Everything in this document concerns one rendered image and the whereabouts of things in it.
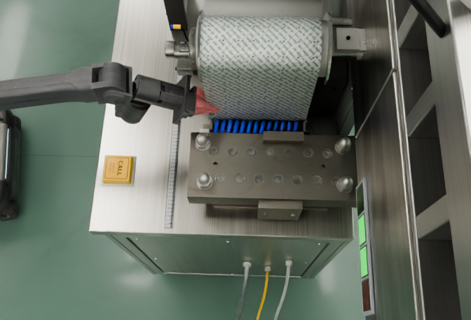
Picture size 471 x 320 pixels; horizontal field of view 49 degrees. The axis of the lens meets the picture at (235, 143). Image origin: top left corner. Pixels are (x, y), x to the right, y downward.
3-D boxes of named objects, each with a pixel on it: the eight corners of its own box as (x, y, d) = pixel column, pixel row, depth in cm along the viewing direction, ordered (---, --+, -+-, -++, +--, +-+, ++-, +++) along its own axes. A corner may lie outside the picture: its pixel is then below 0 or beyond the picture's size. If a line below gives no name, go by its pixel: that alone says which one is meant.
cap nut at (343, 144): (334, 139, 122) (337, 132, 118) (350, 140, 122) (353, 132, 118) (335, 154, 121) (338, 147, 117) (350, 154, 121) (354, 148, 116)
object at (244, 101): (208, 117, 126) (203, 81, 109) (305, 120, 125) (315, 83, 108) (208, 120, 126) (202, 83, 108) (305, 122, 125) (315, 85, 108)
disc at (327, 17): (318, 38, 115) (328, -4, 102) (320, 38, 115) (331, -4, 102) (319, 97, 110) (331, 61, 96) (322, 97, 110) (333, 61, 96)
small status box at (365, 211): (355, 187, 105) (362, 176, 99) (358, 188, 105) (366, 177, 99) (362, 316, 96) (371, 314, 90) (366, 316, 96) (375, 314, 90)
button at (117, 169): (107, 157, 135) (104, 155, 133) (134, 158, 135) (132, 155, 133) (104, 183, 132) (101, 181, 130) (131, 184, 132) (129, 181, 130)
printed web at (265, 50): (217, 15, 151) (206, -137, 103) (298, 16, 150) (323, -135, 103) (211, 137, 136) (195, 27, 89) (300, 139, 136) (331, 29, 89)
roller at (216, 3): (209, 13, 126) (205, -20, 114) (314, 15, 125) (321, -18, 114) (206, 56, 121) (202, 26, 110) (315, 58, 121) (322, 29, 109)
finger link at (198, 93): (211, 131, 121) (174, 122, 117) (212, 104, 124) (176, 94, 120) (224, 122, 116) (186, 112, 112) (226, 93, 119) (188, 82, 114)
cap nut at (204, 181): (197, 174, 119) (195, 168, 115) (213, 174, 119) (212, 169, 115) (196, 190, 118) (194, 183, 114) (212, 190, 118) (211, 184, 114)
